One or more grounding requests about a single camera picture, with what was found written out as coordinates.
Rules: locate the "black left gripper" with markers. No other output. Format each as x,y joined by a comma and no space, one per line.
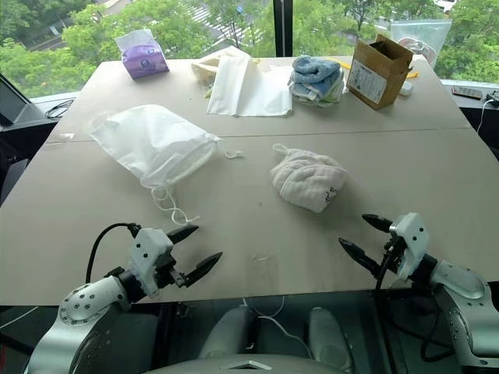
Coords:
169,272

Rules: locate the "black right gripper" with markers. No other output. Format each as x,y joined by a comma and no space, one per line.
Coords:
394,253

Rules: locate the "cream white towel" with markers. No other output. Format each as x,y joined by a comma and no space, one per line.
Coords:
304,179

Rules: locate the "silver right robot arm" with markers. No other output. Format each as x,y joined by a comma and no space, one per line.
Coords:
464,280

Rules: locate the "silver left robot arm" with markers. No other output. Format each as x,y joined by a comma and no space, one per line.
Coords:
89,296

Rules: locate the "flat white bag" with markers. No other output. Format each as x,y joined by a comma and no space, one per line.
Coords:
269,95
226,85

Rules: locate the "blue folded towel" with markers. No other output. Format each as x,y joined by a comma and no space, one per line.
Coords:
316,72

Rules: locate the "clear zip plastic bag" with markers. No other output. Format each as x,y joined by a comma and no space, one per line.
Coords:
436,39

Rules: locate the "dark rounded grey shape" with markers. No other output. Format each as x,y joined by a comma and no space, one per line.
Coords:
230,331
327,335

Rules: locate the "grey robot torso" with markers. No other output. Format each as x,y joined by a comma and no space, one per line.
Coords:
249,364

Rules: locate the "small white object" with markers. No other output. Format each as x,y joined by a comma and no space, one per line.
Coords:
407,87

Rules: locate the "brown cardboard box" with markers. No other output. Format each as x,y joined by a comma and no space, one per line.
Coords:
370,82

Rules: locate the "dark remote control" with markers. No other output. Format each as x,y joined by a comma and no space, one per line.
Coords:
466,92

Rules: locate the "black charger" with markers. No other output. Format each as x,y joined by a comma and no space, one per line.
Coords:
493,96

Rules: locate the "purple tissue pack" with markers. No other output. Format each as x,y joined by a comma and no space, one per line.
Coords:
144,62

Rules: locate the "black window pillar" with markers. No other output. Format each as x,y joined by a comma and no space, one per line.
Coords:
283,27

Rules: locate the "black monitor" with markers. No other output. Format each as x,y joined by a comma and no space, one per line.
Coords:
15,105

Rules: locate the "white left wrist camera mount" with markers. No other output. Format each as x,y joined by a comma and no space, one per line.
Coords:
146,249

